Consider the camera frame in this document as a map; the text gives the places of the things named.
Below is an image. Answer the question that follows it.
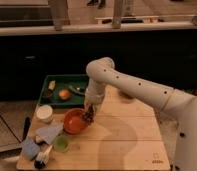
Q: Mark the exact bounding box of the blue sponge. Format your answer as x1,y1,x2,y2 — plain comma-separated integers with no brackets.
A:
21,137,40,160

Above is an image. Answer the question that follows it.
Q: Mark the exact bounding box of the red bowl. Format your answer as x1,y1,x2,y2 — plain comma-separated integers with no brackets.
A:
63,108,88,134

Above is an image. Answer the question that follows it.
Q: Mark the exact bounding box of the dark round fruit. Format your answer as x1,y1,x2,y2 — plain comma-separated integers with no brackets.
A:
42,89,53,100

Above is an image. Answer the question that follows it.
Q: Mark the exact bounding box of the dark grape bunch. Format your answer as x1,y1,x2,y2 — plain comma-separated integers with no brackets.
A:
82,105,94,124

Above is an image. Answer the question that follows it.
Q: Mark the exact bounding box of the green plastic tray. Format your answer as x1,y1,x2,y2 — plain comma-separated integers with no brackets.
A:
38,74,88,108

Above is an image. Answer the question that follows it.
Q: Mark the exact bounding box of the green cucumber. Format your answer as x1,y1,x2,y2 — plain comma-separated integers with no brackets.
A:
68,85,85,96

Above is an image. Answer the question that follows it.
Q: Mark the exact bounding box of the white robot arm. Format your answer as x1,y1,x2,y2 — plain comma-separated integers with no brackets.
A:
84,57,197,171

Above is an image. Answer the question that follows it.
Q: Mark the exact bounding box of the dark brown bowl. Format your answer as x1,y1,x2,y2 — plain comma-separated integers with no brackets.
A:
119,90,135,100

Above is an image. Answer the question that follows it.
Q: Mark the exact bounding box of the grey cloth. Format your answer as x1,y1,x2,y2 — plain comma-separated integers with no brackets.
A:
36,124,63,145

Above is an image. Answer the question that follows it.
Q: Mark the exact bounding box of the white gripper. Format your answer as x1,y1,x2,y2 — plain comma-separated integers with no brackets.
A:
84,88,105,111

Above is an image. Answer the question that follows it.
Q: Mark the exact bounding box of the white cup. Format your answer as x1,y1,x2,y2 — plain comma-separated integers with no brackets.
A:
36,105,53,123

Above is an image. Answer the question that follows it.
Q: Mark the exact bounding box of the red apple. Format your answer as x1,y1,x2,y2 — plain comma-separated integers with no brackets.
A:
58,89,71,101

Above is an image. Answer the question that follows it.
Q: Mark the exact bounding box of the white dish brush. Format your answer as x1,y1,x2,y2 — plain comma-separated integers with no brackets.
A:
34,145,52,169

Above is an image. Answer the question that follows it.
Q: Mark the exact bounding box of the green cup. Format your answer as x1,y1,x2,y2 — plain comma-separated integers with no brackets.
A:
53,135,69,153

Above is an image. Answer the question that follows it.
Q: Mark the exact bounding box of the yellow banana piece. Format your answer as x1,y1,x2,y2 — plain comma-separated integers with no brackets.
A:
48,80,56,90

